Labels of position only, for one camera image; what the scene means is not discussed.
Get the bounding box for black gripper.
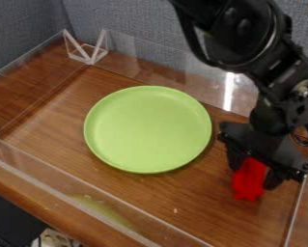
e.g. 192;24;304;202
218;122;308;190

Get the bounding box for red ridged carrot block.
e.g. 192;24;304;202
232;156;266;202

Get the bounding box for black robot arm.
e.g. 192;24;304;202
170;0;308;190

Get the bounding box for green round plate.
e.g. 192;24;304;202
84;86;212;174

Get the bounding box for white power strip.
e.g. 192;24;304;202
29;228;83;247

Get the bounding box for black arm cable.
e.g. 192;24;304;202
290;123;308;148

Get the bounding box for clear acrylic enclosure wall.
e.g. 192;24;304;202
0;31;308;247

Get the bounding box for clear acrylic corner bracket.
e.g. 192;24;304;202
62;30;108;66

